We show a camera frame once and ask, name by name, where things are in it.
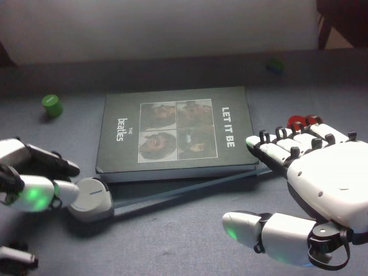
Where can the grey tablecloth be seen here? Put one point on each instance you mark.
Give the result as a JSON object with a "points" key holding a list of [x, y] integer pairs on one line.
{"points": [[172, 244]]}

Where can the red heart block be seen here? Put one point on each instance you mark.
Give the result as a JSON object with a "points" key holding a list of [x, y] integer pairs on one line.
{"points": [[296, 119]]}

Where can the dark wooden chair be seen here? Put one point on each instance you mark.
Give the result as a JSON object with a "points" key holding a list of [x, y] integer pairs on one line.
{"points": [[345, 20]]}

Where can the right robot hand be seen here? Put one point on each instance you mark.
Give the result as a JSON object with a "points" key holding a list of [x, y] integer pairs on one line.
{"points": [[330, 184]]}

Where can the blue and green block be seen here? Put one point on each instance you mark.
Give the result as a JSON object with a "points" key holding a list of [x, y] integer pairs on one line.
{"points": [[274, 66]]}

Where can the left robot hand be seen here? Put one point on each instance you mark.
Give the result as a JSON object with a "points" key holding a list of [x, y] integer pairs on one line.
{"points": [[34, 189]]}

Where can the white backdrop sheet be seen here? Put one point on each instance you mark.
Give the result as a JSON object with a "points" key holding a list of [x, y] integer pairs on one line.
{"points": [[158, 26]]}

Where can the white grey tape measure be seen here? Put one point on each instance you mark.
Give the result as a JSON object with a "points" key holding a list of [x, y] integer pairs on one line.
{"points": [[89, 201]]}

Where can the green cylinder block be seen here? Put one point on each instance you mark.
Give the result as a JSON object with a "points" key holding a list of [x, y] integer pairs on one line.
{"points": [[52, 105]]}

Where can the black Let It Be album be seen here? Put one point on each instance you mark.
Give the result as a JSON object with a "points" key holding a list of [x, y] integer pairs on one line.
{"points": [[120, 161]]}

